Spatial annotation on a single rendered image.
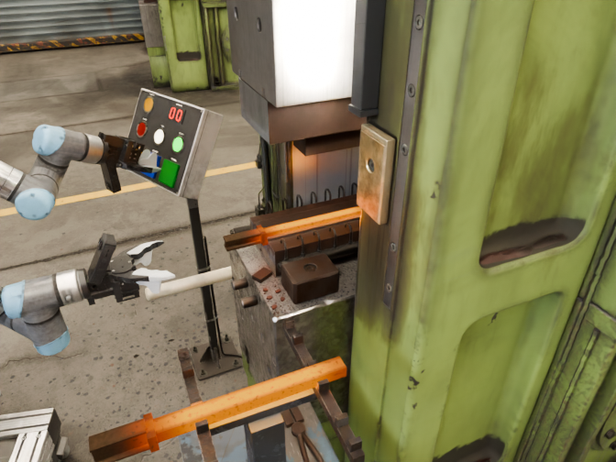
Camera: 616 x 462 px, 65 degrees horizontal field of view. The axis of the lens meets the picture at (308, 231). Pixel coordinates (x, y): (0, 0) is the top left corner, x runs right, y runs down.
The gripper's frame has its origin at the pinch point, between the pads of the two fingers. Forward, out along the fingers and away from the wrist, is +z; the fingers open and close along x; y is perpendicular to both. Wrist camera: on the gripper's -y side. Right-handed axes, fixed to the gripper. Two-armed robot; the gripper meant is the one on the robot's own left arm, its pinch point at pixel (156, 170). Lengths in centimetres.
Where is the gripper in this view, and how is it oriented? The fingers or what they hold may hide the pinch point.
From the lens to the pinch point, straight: 154.9
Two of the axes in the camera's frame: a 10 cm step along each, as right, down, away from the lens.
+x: -7.6, -3.5, 5.5
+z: 5.7, 0.7, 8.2
